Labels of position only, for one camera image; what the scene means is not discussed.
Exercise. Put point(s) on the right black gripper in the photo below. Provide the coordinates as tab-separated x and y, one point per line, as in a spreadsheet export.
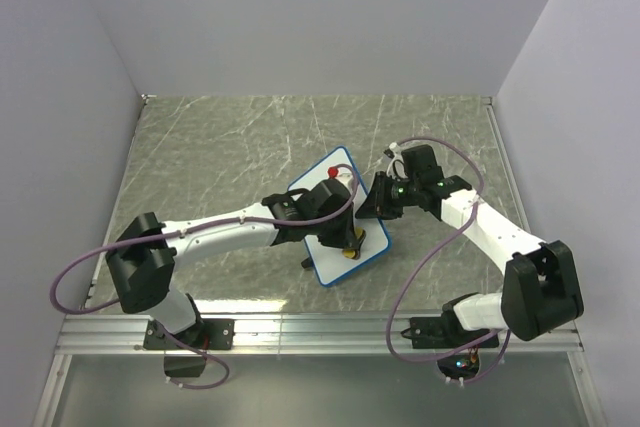
376	204

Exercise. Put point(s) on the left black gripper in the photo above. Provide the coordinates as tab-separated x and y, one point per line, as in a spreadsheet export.
347	238

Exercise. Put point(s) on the yellow whiteboard eraser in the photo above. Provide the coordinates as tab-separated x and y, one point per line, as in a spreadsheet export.
354	252

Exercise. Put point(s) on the blue framed whiteboard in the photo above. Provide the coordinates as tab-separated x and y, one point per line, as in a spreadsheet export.
334	263

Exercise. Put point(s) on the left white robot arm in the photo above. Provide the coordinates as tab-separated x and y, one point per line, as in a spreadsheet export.
148	251

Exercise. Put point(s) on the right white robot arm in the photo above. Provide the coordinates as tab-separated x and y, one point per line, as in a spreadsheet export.
540	289

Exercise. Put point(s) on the whiteboard wire stand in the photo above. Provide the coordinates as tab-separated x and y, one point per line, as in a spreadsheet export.
307	263

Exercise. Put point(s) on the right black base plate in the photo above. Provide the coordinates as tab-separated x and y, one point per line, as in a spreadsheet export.
438	333

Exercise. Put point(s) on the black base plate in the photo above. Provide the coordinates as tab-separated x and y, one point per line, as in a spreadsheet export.
438	333
214	334

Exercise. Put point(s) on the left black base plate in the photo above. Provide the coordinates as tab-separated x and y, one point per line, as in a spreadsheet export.
214	334

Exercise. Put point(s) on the aluminium mounting rail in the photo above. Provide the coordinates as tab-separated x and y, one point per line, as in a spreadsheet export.
253	334

